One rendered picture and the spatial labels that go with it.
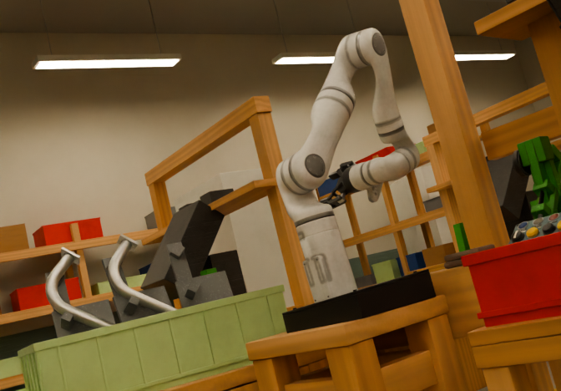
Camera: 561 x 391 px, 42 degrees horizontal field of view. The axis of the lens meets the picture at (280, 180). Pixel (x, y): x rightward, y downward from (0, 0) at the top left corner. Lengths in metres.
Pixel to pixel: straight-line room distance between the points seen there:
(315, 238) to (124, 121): 7.55
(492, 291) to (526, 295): 0.06
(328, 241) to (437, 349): 0.32
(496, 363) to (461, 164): 1.17
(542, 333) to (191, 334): 0.89
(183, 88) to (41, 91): 1.82
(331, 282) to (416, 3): 1.14
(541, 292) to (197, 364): 0.89
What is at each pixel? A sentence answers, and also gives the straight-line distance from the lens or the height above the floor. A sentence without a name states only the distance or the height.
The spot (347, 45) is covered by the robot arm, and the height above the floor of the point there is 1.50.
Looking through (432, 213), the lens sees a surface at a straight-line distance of 7.48.
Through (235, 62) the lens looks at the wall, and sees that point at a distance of 10.11.
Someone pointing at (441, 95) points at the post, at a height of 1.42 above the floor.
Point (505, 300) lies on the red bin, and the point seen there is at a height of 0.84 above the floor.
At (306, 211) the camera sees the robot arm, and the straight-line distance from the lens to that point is 1.60.
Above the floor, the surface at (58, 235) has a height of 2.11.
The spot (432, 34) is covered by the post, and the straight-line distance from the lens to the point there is 2.38.
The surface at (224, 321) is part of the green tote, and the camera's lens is 1.81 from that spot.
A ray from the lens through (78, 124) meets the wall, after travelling 8.84.
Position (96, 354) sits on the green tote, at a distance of 1.73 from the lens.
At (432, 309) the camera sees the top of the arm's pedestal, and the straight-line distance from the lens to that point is 1.60.
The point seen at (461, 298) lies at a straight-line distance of 1.64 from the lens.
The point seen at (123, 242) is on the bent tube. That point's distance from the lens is 2.06.
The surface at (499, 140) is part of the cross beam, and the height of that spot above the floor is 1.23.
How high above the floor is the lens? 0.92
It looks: 9 degrees up
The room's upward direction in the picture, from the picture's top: 14 degrees counter-clockwise
